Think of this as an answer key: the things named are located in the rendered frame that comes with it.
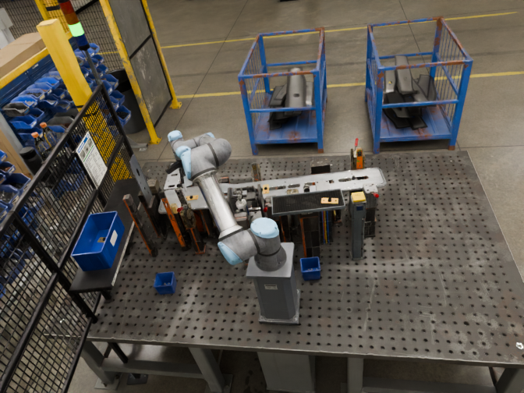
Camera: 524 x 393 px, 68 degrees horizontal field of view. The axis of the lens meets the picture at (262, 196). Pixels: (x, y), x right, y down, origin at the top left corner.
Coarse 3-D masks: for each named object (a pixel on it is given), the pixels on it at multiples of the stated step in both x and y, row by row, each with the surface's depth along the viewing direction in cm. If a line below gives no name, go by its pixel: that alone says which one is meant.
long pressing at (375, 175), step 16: (304, 176) 243; (320, 176) 240; (336, 176) 238; (368, 176) 234; (192, 192) 247; (224, 192) 242; (272, 192) 236; (160, 208) 239; (192, 208) 235; (208, 208) 234
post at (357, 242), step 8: (352, 200) 200; (352, 208) 200; (352, 216) 204; (360, 216) 204; (352, 224) 210; (360, 224) 208; (352, 232) 214; (360, 232) 212; (352, 240) 218; (360, 240) 216; (352, 248) 222; (360, 248) 220; (352, 256) 226; (360, 256) 225
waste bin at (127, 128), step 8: (112, 72) 509; (120, 72) 510; (120, 80) 516; (128, 80) 481; (120, 88) 479; (128, 88) 485; (128, 96) 491; (128, 104) 497; (136, 104) 505; (136, 112) 510; (136, 120) 515; (128, 128) 518; (136, 128) 520; (144, 128) 528
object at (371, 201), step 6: (366, 186) 218; (372, 186) 218; (366, 192) 215; (366, 198) 217; (372, 198) 217; (366, 204) 220; (372, 204) 220; (366, 210) 224; (372, 210) 224; (366, 216) 227; (372, 216) 227; (366, 222) 230; (372, 222) 230; (366, 228) 233; (372, 228) 233; (366, 234) 236; (372, 234) 236
